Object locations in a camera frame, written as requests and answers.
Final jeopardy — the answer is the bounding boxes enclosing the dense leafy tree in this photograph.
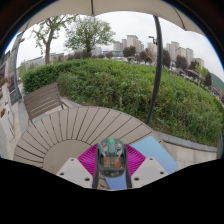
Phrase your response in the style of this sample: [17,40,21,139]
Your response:
[63,15,117,59]

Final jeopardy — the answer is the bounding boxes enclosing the brown slatted wooden chair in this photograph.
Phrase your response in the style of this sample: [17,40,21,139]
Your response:
[22,82,71,126]

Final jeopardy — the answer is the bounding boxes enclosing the transparent green computer mouse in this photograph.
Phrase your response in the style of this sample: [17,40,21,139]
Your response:
[97,138,128,178]

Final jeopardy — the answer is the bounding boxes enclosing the group of apartment buildings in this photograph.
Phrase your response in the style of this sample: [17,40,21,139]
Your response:
[113,34,204,71]

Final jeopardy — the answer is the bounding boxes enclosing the black curved parasol pole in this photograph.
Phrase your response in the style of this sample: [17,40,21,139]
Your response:
[145,14,164,126]

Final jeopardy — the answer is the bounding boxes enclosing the sparse-leaved tree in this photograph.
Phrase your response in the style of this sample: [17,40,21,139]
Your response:
[31,14,78,65]

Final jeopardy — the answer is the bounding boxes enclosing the green hedge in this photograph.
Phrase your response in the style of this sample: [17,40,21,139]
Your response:
[21,58,224,148]

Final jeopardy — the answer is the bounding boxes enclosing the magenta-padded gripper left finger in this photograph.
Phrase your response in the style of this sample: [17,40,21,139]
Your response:
[55,143,101,190]

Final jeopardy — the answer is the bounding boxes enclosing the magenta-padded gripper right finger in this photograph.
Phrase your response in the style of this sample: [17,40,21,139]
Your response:
[123,143,169,189]

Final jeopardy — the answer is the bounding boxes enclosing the white planter box with flowers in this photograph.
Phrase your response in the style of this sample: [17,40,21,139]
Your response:
[0,106,16,142]

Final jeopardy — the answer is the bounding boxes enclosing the tall grey sign pillar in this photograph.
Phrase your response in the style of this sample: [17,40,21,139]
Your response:
[9,31,26,106]

